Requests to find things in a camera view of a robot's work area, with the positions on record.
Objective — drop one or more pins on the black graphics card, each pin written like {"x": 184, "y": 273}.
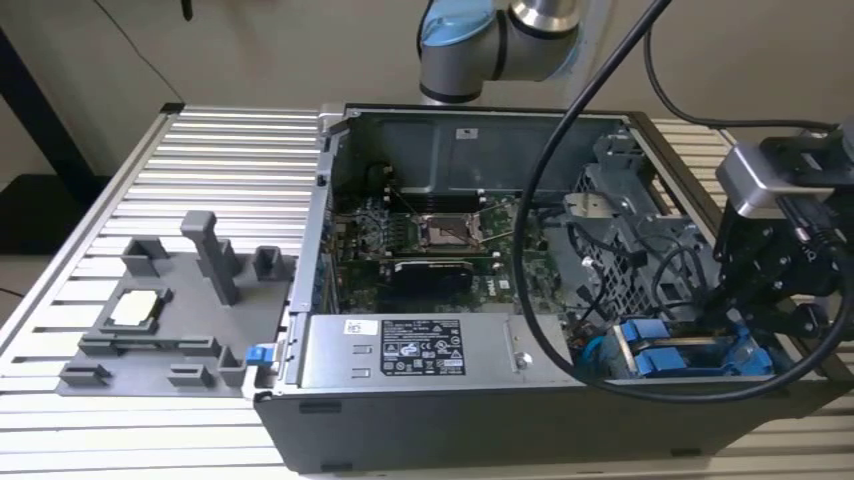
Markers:
{"x": 433, "y": 285}

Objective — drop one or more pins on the open black PC case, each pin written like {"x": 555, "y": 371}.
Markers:
{"x": 467, "y": 430}

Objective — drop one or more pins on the green motherboard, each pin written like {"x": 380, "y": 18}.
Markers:
{"x": 493, "y": 300}

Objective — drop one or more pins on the perforated metal disk bay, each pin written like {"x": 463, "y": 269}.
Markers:
{"x": 614, "y": 260}

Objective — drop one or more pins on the silver CPU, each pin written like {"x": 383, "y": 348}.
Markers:
{"x": 135, "y": 307}

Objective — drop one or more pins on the silver power supply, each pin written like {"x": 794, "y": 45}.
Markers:
{"x": 333, "y": 350}

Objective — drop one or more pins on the CPU socket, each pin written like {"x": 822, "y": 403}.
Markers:
{"x": 445, "y": 234}

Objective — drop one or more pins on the blue case latch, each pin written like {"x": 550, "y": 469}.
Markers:
{"x": 257, "y": 356}

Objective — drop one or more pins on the blue disk carrier tab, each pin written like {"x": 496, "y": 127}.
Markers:
{"x": 659, "y": 362}

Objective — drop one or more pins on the black RAM slot row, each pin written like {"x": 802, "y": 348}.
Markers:
{"x": 440, "y": 200}

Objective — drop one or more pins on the locking lever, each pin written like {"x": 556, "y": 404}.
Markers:
{"x": 501, "y": 220}

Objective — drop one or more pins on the small black hanging object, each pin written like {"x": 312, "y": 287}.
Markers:
{"x": 185, "y": 9}

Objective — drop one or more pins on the silver camera box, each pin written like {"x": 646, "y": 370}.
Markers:
{"x": 754, "y": 185}

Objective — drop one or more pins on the grey parts rack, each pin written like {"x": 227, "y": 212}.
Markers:
{"x": 167, "y": 360}

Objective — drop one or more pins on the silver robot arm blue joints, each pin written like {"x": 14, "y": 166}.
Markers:
{"x": 453, "y": 65}

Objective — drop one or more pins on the hard disk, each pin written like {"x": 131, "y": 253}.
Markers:
{"x": 720, "y": 350}

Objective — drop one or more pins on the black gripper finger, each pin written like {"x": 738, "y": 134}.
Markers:
{"x": 720, "y": 305}
{"x": 803, "y": 320}

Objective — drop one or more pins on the black power supply label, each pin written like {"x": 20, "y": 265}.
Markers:
{"x": 421, "y": 347}

